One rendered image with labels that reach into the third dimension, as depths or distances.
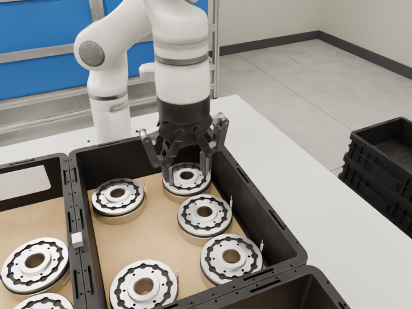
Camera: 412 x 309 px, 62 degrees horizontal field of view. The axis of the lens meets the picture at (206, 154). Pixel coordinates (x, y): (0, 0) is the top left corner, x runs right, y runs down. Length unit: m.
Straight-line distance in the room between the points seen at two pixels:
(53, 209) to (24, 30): 1.72
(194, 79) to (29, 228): 0.45
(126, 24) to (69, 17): 1.64
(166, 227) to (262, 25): 3.47
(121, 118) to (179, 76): 0.44
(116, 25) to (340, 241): 0.68
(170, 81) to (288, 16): 3.76
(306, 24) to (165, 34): 3.98
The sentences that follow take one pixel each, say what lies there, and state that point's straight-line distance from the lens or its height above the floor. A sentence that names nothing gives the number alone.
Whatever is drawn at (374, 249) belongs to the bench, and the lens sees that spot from 0.88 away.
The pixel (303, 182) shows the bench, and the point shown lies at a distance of 0.99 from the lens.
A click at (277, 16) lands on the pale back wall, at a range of 4.07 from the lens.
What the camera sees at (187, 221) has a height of 0.86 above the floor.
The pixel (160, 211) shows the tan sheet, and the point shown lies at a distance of 0.70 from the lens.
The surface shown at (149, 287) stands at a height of 0.84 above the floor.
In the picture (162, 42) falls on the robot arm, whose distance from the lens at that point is 0.43.
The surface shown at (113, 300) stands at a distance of 0.56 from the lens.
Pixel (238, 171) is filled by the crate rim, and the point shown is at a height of 0.92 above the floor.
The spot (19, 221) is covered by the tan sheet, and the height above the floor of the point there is 0.83.
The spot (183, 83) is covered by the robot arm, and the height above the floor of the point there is 1.15.
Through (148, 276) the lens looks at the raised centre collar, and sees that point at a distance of 0.56.
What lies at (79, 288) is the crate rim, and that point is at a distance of 0.50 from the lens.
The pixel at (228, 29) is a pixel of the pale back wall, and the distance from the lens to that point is 3.77.
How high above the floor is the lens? 1.33
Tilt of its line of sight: 37 degrees down
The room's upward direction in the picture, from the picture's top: straight up
